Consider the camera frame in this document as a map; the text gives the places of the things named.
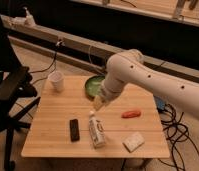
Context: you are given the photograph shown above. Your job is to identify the black eraser block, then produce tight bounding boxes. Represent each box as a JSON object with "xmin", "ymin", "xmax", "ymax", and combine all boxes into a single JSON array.
[{"xmin": 70, "ymin": 119, "xmax": 80, "ymax": 142}]

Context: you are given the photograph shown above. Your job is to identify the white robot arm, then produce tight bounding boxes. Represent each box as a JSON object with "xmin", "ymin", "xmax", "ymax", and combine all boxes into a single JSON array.
[{"xmin": 93, "ymin": 49, "xmax": 199, "ymax": 120}]

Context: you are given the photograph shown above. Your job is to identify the green bowl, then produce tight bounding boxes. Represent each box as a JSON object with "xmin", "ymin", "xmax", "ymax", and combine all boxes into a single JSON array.
[{"xmin": 85, "ymin": 75, "xmax": 105, "ymax": 99}]

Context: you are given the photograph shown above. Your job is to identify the orange carrot toy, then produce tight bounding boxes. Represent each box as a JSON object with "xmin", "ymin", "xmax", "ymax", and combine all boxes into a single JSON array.
[{"xmin": 121, "ymin": 110, "xmax": 141, "ymax": 118}]

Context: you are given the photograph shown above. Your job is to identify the wooden table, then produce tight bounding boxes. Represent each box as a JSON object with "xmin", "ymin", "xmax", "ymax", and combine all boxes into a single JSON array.
[{"xmin": 21, "ymin": 76, "xmax": 170, "ymax": 158}]

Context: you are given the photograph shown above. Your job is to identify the white sponge block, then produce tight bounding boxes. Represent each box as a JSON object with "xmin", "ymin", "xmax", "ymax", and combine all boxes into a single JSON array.
[{"xmin": 123, "ymin": 132, "xmax": 145, "ymax": 153}]

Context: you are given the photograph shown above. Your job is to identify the blue box on floor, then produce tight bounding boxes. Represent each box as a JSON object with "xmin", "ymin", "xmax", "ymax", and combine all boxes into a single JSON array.
[{"xmin": 154, "ymin": 97, "xmax": 165, "ymax": 110}]

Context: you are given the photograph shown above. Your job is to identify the black office chair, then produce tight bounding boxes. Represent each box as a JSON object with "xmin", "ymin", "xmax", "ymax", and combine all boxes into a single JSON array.
[{"xmin": 0, "ymin": 17, "xmax": 40, "ymax": 171}]

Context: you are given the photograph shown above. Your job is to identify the white soap dispenser bottle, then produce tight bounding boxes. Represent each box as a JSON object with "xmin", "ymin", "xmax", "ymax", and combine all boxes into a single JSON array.
[{"xmin": 24, "ymin": 7, "xmax": 36, "ymax": 27}]

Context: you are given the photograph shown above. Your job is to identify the white plug black cable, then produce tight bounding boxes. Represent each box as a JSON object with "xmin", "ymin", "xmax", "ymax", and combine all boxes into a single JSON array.
[{"xmin": 28, "ymin": 37, "xmax": 65, "ymax": 85}]

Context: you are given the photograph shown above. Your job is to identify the black floor cables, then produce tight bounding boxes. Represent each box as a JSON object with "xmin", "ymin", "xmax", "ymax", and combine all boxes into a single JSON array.
[{"xmin": 157, "ymin": 103, "xmax": 199, "ymax": 171}]

